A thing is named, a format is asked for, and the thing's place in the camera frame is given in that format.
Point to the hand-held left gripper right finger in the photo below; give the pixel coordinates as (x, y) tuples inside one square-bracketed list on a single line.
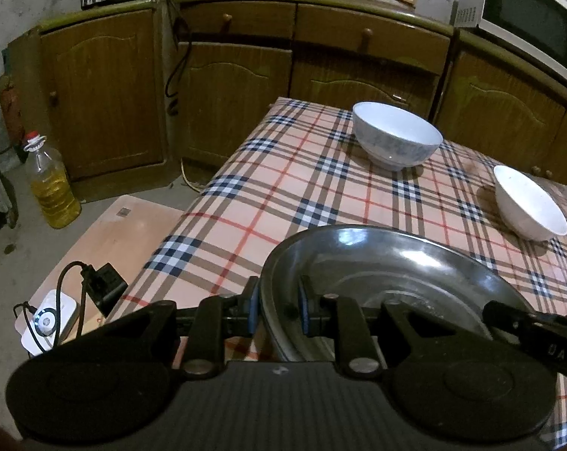
[(305, 307)]

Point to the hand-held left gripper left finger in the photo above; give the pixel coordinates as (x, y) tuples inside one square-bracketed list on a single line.
[(253, 307)]

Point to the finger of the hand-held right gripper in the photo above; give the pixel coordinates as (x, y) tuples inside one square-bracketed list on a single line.
[(523, 331)]

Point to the small steel bowl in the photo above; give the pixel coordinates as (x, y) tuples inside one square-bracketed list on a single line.
[(405, 263)]

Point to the wide white bowl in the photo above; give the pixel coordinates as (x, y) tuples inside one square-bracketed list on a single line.
[(528, 206)]

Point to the small patterned white bowl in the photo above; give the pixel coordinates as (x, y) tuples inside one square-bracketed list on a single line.
[(396, 136)]

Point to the plaid tablecloth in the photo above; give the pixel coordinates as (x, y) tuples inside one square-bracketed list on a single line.
[(311, 188)]

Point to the black power adapter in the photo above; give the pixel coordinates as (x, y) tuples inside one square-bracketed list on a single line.
[(107, 286)]

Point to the light wooden board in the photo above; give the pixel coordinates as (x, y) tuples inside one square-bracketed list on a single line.
[(123, 235)]

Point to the white charger box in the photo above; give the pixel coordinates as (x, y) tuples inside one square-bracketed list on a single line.
[(58, 312)]

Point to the cooking oil bottle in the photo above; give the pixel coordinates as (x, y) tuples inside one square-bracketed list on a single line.
[(53, 188)]

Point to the brown wooden kitchen cabinet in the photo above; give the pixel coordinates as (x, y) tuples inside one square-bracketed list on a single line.
[(105, 94)]

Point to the grey metal rack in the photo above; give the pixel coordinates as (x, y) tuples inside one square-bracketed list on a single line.
[(8, 197)]

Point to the rusty red cylinder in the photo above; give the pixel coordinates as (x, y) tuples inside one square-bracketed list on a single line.
[(12, 112)]

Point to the white microwave oven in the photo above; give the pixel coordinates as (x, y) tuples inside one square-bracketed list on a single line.
[(523, 14)]

